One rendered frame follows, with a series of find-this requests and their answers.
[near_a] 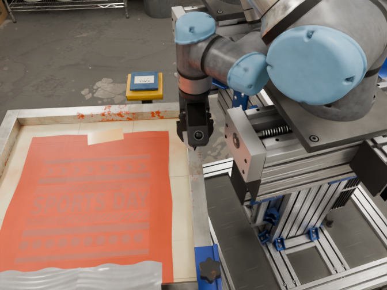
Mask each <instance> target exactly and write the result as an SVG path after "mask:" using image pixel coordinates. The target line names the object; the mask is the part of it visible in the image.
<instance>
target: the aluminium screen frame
mask: <svg viewBox="0 0 387 290"><path fill-rule="evenodd" d="M179 114H180V108H179V102H170V103H157V104H132V105H108V106H83V107H70V108H45V109H21V110H8V111H7V113H6V116H5V118H4V120H3V122H2V124H1V126H0V179H1V176H2V173H3V171H4V169H5V166H6V163H7V160H8V159H9V156H10V153H11V151H12V148H13V146H14V143H15V141H16V138H17V135H18V133H19V131H20V128H21V126H27V125H50V124H74V123H97V122H110V121H133V120H156V119H178V118H179ZM187 158H188V174H189V189H190V198H191V213H192V228H193V243H194V247H200V246H211V235H210V225H209V219H208V209H207V199H206V189H205V183H204V173H203V164H202V153H201V148H200V149H198V150H197V151H192V150H190V149H189V148H188V147H187Z"/></svg>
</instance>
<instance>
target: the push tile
mask: <svg viewBox="0 0 387 290"><path fill-rule="evenodd" d="M136 90H158V71H148V72H132V73H131V80H130V91H136Z"/></svg>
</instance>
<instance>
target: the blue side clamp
mask: <svg viewBox="0 0 387 290"><path fill-rule="evenodd" d="M194 251H195V266H196V280H198V289H199V290H223V285H222V276H221V278H219V279H215V280H214V282H213V283H212V284H207V283H206V282H205V280H201V279H200V269H199V264H200V263H201V262H204V261H206V259H207V258H208V257H211V258H212V259H213V261H219V253H218V245H217V244H213V246H200V247H194Z"/></svg>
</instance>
